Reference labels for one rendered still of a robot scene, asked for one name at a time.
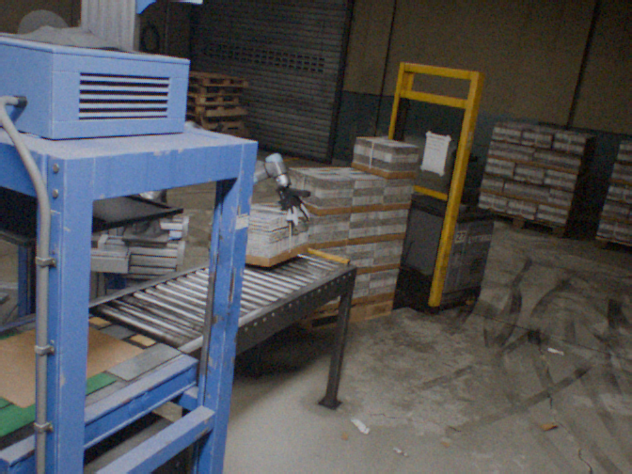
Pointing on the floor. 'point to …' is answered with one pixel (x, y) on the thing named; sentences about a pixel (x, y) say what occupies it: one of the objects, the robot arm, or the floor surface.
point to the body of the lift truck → (432, 220)
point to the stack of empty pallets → (196, 97)
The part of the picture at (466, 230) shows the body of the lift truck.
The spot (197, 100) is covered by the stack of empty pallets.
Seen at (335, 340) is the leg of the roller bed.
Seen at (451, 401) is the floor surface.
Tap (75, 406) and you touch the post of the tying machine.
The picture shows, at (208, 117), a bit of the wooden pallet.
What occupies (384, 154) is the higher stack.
